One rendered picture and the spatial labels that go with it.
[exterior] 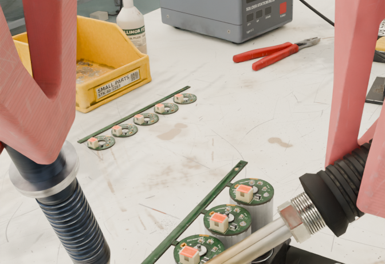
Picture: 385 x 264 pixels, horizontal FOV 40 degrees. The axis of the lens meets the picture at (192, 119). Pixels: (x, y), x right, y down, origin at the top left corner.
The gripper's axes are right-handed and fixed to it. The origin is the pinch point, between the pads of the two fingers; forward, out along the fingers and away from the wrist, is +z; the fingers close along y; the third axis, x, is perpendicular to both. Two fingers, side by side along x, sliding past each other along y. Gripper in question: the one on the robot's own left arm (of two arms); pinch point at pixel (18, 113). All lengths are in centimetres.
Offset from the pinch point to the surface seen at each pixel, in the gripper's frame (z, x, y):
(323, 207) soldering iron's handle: 7.8, -3.6, -6.5
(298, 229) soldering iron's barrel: 8.7, -3.1, -5.8
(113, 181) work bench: 25.9, -15.8, 9.2
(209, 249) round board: 15.2, -5.4, -1.6
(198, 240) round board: 15.5, -5.9, -0.9
